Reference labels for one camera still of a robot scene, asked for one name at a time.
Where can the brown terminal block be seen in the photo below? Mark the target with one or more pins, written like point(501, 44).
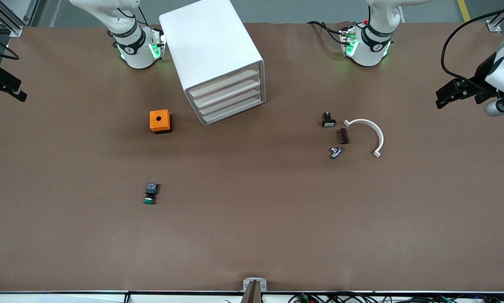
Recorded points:
point(343, 136)

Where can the brown table mat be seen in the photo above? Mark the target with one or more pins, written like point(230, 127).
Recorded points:
point(252, 219)

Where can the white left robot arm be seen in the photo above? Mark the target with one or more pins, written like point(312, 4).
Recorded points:
point(369, 50)

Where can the white table edge rail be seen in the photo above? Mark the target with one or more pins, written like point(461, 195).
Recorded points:
point(45, 298)

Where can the black white push button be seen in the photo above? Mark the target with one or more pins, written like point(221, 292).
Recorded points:
point(328, 121)

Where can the white curved plastic bracket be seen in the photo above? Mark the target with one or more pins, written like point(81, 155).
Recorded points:
point(376, 130)

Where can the orange button enclosure box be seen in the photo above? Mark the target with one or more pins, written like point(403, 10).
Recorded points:
point(159, 120)

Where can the grey metal bracket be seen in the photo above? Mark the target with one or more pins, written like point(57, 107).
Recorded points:
point(248, 285)

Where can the green push button switch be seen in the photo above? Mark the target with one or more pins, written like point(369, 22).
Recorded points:
point(150, 193)

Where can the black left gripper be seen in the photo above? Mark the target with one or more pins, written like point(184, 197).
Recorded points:
point(481, 74)

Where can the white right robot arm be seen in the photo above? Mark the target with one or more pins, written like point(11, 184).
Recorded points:
point(138, 54)

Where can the silver metal fitting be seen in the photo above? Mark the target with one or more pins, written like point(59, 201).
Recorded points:
point(336, 152)

